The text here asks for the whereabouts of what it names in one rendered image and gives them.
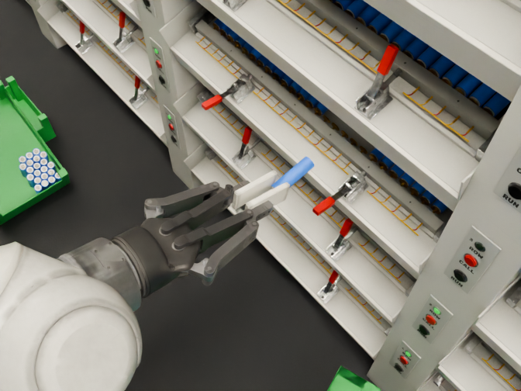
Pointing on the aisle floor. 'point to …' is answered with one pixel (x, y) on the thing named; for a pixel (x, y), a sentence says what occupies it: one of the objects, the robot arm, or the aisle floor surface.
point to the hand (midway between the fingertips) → (260, 195)
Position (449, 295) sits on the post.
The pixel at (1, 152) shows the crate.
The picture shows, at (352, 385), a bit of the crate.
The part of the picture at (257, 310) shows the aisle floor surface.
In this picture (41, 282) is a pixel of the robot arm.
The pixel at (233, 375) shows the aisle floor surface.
